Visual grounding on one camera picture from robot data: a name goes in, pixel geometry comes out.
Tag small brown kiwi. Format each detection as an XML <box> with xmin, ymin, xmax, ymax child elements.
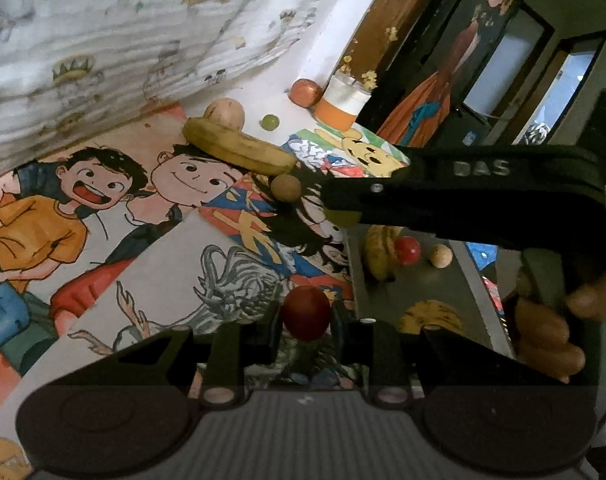
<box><xmin>269</xmin><ymin>174</ymin><xmax>302</xmax><ymax>203</ymax></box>

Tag painting of orange dress woman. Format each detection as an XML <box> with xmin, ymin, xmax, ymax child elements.
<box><xmin>377</xmin><ymin>0</ymin><xmax>514</xmax><ymax>148</ymax></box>

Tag yellow banana with sticker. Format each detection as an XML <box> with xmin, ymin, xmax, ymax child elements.
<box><xmin>183</xmin><ymin>117</ymin><xmax>297</xmax><ymax>176</ymax></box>

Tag bare right hand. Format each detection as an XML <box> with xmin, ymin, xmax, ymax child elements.
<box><xmin>516</xmin><ymin>274</ymin><xmax>606</xmax><ymax>382</ymax></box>

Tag brown wooden door frame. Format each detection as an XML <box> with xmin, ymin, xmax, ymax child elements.
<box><xmin>337</xmin><ymin>0</ymin><xmax>431</xmax><ymax>80</ymax></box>

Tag small green lime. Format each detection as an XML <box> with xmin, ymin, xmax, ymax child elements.
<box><xmin>260</xmin><ymin>114</ymin><xmax>280</xmax><ymax>131</ymax></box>

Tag red apple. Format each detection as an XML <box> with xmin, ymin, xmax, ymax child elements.
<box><xmin>282</xmin><ymin>286</ymin><xmax>331</xmax><ymax>342</ymax></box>
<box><xmin>288</xmin><ymin>78</ymin><xmax>323</xmax><ymax>108</ymax></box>

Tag orange white flower jar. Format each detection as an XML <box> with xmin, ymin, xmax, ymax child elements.
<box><xmin>314</xmin><ymin>73</ymin><xmax>371</xmax><ymax>132</ymax></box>

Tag metal tray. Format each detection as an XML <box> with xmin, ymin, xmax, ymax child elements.
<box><xmin>344</xmin><ymin>224</ymin><xmax>515</xmax><ymax>358</ymax></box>

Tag yellow dried flowers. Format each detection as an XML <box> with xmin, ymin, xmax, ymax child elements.
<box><xmin>338</xmin><ymin>26</ymin><xmax>397</xmax><ymax>91</ymax></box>

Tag small beige round fruit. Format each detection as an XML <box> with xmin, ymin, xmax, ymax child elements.
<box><xmin>429</xmin><ymin>244</ymin><xmax>454</xmax><ymax>269</ymax></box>

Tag white cartoon print cloth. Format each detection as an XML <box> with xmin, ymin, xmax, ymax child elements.
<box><xmin>0</xmin><ymin>0</ymin><xmax>324</xmax><ymax>174</ymax></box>

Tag small red tomato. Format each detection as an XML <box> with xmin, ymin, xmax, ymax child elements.
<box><xmin>394</xmin><ymin>236</ymin><xmax>421</xmax><ymax>266</ymax></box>

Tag beige round melon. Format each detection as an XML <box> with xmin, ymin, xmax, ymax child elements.
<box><xmin>203</xmin><ymin>98</ymin><xmax>245</xmax><ymax>130</ymax></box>

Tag colourful cartoon table mat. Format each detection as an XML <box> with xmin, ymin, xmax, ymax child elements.
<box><xmin>0</xmin><ymin>106</ymin><xmax>408</xmax><ymax>479</ymax></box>

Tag spotted banana in tray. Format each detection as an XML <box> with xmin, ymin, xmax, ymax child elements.
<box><xmin>365</xmin><ymin>226</ymin><xmax>403</xmax><ymax>281</ymax></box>

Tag red apple by jar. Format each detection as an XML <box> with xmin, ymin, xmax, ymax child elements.
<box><xmin>288</xmin><ymin>78</ymin><xmax>323</xmax><ymax>108</ymax></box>

